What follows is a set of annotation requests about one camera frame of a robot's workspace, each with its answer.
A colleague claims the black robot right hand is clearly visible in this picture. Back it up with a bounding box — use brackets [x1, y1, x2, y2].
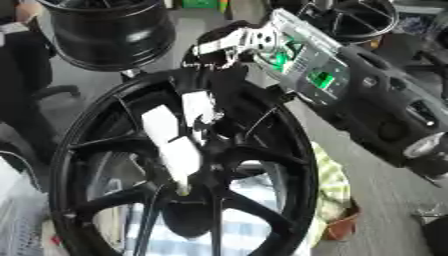
[178, 20, 277, 135]

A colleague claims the white pin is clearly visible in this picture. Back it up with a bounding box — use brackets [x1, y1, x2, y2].
[162, 135, 205, 197]

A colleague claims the black wheel rim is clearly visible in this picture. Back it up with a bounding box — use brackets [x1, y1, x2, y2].
[35, 0, 179, 73]

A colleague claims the black spoked wheel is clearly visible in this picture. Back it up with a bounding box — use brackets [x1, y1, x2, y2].
[47, 68, 321, 256]
[299, 0, 403, 46]

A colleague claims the green box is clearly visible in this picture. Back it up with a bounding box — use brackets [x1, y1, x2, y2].
[182, 0, 221, 10]

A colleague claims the brown cardboard box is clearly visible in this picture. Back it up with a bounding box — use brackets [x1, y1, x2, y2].
[322, 199, 363, 242]

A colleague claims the person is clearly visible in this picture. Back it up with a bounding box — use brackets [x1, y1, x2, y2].
[0, 0, 60, 164]

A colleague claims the white plastic bag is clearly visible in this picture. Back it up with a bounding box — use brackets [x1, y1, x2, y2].
[0, 156, 56, 256]

